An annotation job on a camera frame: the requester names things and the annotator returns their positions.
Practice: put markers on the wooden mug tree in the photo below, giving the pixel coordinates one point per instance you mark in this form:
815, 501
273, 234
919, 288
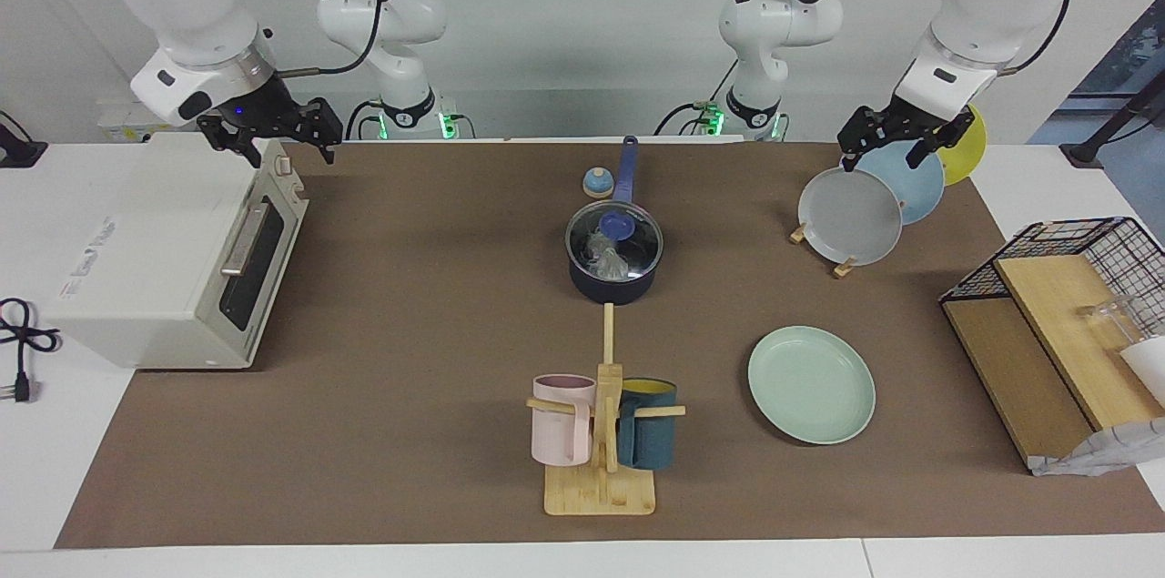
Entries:
601, 491

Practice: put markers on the brown table mat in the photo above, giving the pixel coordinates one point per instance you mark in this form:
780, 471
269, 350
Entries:
364, 451

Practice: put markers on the white cup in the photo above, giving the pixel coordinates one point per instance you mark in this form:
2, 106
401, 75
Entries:
1149, 369

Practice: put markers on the grey cloth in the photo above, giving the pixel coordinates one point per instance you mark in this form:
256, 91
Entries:
1110, 451

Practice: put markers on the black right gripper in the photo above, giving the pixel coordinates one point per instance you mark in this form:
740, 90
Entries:
264, 114

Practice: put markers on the clear glass cup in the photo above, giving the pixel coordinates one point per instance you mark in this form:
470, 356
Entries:
1106, 319

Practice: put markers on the white power strip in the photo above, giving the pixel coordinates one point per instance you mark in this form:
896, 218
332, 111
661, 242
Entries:
118, 127

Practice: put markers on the light bamboo board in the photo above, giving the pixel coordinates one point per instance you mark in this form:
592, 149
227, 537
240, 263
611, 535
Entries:
1065, 323

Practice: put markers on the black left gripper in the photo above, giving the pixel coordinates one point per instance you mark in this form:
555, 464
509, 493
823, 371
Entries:
910, 121

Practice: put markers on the small blue wooden bell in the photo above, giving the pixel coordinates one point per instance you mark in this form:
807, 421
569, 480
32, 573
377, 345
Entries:
598, 185

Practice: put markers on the white toaster oven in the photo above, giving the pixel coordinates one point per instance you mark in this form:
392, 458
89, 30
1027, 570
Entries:
146, 250

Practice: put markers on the black stand leg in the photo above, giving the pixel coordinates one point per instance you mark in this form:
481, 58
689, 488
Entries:
1110, 123

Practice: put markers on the white vermicelli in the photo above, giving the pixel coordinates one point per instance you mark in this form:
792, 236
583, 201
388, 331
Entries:
608, 261

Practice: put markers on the yellow plate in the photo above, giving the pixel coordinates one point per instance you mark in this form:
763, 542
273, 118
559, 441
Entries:
969, 155

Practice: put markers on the glass lid with blue knob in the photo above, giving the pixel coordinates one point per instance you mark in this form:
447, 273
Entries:
617, 225

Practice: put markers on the grey plate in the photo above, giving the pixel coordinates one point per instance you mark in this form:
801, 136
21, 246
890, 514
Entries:
851, 218

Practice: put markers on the wooden plate rack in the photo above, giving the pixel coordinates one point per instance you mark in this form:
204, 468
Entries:
844, 268

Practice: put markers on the light blue plate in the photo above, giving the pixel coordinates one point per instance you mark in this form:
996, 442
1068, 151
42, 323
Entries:
919, 191

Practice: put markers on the pink mug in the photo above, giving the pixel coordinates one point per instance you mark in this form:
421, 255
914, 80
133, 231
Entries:
560, 432

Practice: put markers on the dark blue saucepan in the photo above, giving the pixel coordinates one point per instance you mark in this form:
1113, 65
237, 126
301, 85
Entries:
626, 168

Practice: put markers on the mint green plate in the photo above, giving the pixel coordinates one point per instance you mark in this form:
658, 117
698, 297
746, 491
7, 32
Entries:
810, 387

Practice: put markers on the black clamp mount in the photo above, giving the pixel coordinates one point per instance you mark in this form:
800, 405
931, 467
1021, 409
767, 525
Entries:
18, 152

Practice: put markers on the dark teal mug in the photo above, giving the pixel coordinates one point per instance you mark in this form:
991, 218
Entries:
651, 437

